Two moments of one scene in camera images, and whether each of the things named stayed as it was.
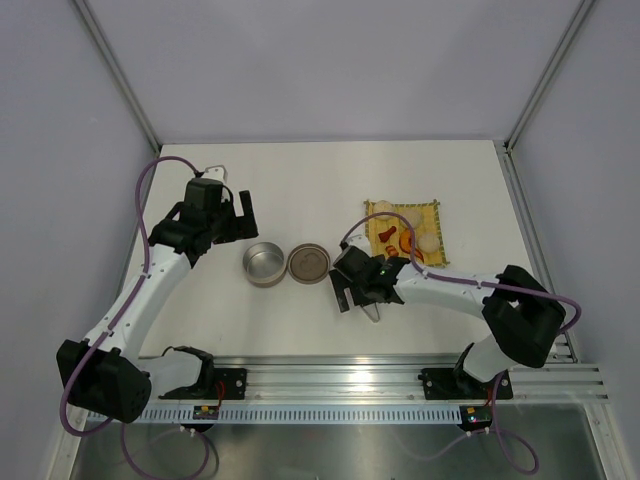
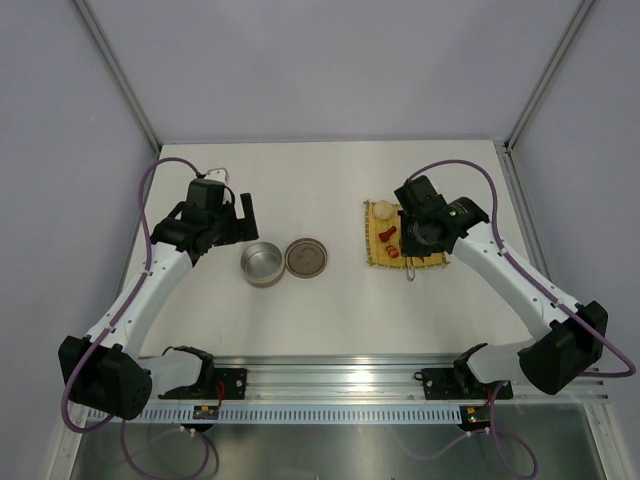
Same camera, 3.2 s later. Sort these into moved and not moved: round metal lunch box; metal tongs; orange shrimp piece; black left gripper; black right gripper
Moved: black right gripper; metal tongs
Not moved: round metal lunch box; black left gripper; orange shrimp piece
